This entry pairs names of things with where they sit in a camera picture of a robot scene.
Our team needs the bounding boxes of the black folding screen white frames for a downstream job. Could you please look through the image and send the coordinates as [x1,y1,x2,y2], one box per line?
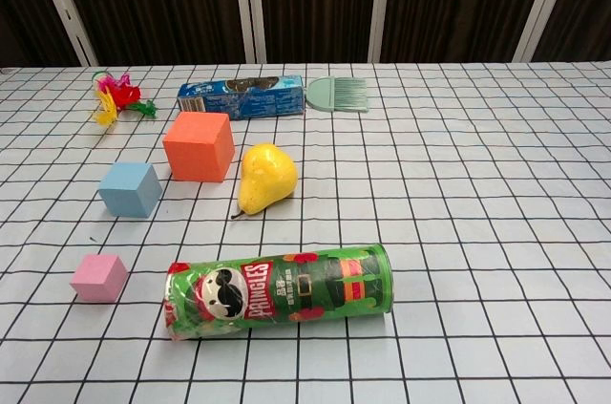
[0,0,611,67]

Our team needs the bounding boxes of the white black-checked tablecloth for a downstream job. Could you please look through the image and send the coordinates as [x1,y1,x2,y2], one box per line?
[0,59,611,404]

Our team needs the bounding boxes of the pink small cube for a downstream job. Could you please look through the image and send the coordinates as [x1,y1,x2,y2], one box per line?
[70,253,129,304]

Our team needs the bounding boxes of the yellow pear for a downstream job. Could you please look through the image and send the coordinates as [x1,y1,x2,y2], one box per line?
[230,142,299,221]

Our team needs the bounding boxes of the medium blue foam block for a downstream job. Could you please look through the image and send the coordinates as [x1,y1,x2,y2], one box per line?
[97,161,164,219]

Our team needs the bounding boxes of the large orange foam block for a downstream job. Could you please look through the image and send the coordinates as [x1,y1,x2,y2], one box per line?
[162,112,237,183]

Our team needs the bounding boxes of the green Pringles can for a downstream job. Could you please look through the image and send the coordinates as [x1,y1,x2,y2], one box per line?
[163,243,397,343]

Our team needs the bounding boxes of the teal hand brush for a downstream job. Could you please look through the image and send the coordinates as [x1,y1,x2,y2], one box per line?
[306,76,371,114]

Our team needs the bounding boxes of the blue Oreo cookie box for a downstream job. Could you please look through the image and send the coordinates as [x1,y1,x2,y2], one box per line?
[177,74,306,120]

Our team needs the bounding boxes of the colourful feather shuttlecock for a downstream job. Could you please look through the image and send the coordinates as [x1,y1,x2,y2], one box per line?
[91,70,159,127]

